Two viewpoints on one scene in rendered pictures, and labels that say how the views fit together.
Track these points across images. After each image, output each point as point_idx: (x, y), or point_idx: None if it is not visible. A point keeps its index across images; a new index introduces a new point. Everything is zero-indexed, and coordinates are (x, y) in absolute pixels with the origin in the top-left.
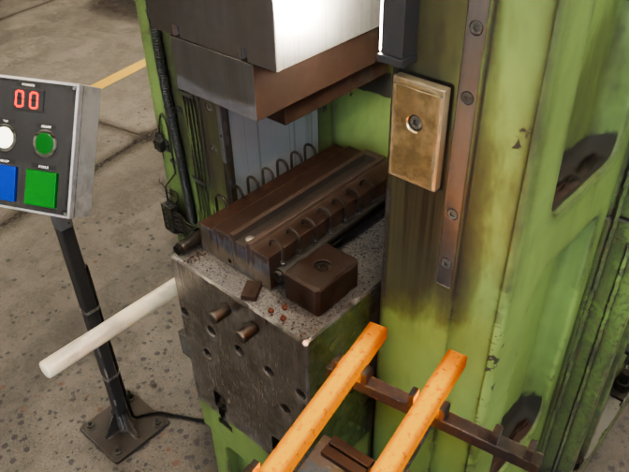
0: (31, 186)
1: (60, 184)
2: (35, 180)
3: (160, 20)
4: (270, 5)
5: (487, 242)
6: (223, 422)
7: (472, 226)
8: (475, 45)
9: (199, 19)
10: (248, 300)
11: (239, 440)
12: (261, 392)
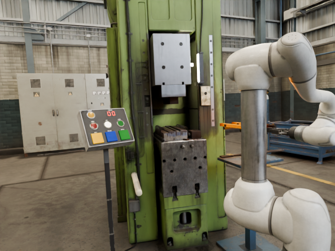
0: (121, 134)
1: (128, 132)
2: (122, 132)
3: (158, 82)
4: (190, 71)
5: (219, 112)
6: (173, 200)
7: (216, 110)
8: (212, 78)
9: (171, 79)
10: (188, 140)
11: (180, 201)
12: (192, 169)
